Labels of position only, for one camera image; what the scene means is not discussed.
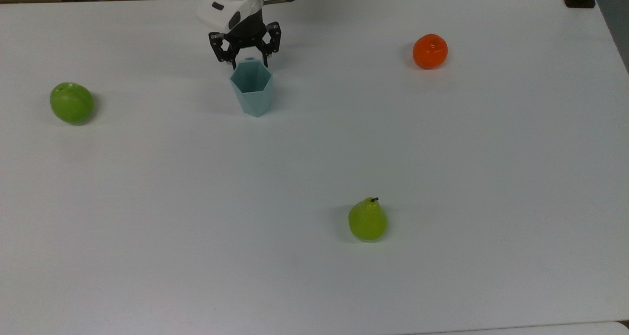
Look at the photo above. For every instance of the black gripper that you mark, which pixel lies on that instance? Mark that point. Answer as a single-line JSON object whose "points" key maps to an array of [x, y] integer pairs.
{"points": [[248, 30]]}

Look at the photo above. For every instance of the light blue faceted mug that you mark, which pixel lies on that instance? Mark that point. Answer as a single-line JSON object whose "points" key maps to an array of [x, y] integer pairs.
{"points": [[253, 101]]}

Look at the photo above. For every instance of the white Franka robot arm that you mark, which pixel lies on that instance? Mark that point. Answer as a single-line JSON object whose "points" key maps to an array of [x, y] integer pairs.
{"points": [[221, 8]]}

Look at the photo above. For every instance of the orange toy fruit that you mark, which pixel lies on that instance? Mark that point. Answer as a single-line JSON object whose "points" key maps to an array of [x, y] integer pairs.
{"points": [[430, 52]]}

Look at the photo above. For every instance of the green toy apple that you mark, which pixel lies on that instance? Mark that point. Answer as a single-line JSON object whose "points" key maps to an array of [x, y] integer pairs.
{"points": [[71, 104]]}

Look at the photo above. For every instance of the yellow-green toy pear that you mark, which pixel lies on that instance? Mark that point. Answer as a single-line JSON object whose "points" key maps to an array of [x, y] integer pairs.
{"points": [[367, 222]]}

